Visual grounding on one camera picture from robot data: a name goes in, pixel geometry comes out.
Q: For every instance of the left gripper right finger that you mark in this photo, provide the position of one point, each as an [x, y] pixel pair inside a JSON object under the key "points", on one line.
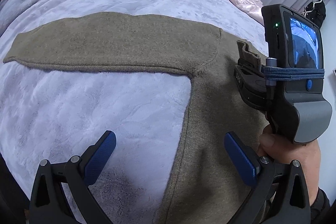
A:
{"points": [[278, 191]]}

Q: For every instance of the person's right hand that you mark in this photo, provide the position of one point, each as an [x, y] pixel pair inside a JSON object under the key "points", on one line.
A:
{"points": [[283, 151]]}

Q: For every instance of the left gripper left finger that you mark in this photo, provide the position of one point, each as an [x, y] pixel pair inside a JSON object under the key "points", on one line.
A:
{"points": [[48, 202]]}

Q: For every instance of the olive brown knit sweater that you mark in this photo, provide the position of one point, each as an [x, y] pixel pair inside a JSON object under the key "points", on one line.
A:
{"points": [[164, 86]]}

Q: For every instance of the black hanging coat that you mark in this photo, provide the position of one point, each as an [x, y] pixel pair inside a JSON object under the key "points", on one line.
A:
{"points": [[315, 11]]}

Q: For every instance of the lavender plush bed blanket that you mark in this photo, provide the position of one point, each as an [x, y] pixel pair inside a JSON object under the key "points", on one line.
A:
{"points": [[21, 15]]}

